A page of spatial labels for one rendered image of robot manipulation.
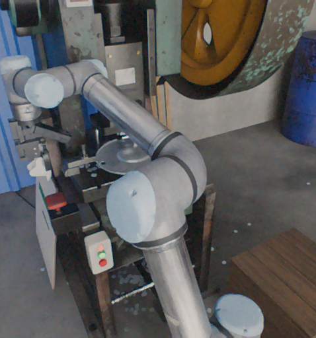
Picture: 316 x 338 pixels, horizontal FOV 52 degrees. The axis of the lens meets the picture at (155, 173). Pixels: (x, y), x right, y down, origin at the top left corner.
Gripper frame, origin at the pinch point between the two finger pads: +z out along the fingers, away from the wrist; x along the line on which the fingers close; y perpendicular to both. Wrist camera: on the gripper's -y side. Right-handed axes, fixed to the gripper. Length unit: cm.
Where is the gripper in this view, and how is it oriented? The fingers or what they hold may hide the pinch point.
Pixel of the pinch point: (49, 175)
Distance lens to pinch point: 105.1
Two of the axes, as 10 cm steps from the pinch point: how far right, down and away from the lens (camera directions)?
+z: 0.2, 8.5, 5.3
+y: -8.8, 2.7, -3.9
